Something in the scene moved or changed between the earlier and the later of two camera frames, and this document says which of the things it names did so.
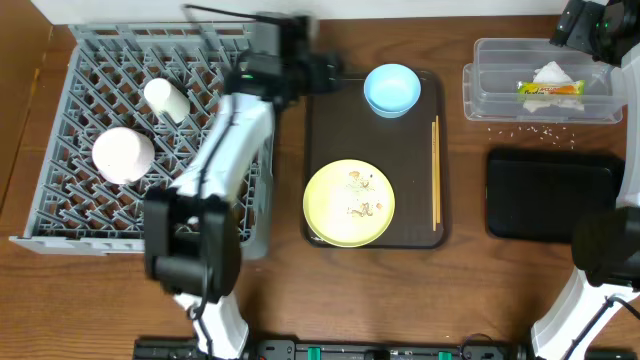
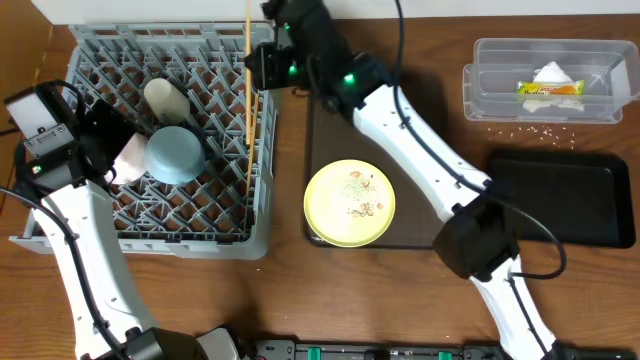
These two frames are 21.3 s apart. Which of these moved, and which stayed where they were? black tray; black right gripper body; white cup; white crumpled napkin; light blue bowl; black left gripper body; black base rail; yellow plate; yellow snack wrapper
Moved: light blue bowl; black left gripper body; black right gripper body
Stayed: white crumpled napkin; yellow plate; black base rail; black tray; yellow snack wrapper; white cup
